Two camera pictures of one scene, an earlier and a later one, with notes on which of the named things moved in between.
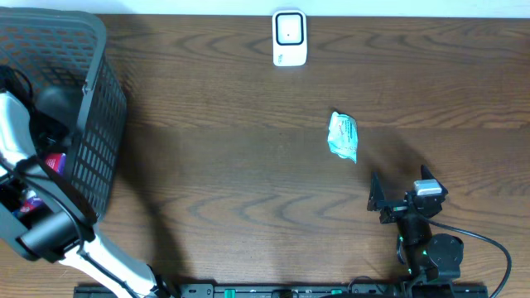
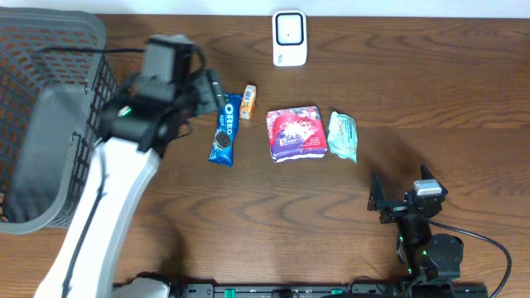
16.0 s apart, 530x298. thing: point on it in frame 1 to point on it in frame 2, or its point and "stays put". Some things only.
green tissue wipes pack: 343,136 stays put
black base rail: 283,290 stays put
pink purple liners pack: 56,163 to 296,133
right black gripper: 393,211 stays put
